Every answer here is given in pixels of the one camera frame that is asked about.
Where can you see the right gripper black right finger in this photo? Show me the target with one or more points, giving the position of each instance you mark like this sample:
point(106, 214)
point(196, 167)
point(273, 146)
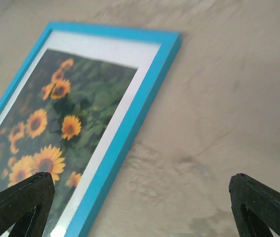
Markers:
point(255, 207)

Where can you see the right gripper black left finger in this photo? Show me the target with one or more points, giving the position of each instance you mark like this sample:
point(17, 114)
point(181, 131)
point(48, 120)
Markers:
point(25, 206)

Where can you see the sunflower photo print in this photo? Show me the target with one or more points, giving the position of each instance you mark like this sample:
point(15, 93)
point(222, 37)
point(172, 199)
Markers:
point(59, 117)

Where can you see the wooden picture frame with glass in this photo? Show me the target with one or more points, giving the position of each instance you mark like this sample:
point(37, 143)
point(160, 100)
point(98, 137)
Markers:
point(100, 185)

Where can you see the white paper mat border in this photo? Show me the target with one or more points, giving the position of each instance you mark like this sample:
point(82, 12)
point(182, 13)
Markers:
point(121, 51)

